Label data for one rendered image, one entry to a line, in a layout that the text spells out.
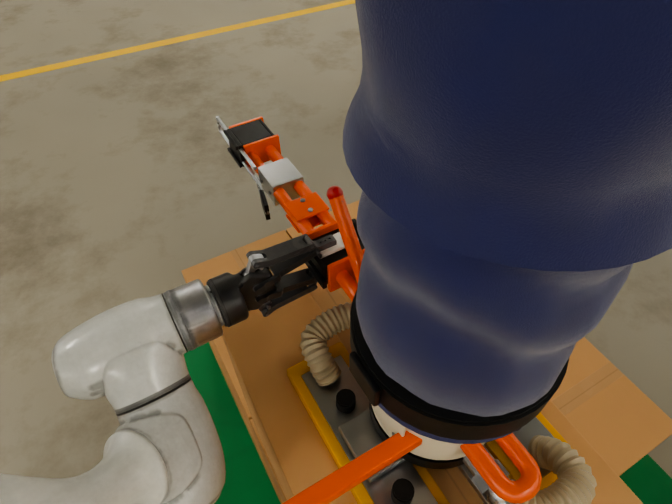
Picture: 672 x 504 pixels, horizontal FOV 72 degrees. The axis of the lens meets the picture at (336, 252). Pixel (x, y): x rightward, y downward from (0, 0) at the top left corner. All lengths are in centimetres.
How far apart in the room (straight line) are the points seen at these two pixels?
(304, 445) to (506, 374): 39
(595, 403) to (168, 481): 119
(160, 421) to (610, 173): 56
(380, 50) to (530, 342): 22
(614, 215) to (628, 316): 226
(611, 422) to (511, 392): 111
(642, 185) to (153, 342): 55
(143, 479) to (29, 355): 183
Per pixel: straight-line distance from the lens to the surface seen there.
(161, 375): 65
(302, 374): 75
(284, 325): 81
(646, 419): 159
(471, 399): 43
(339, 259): 71
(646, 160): 24
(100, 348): 66
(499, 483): 58
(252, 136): 96
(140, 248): 261
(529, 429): 75
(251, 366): 78
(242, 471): 190
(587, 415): 151
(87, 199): 302
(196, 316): 65
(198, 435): 67
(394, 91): 24
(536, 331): 35
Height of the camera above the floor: 179
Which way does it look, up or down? 49 degrees down
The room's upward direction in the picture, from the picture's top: straight up
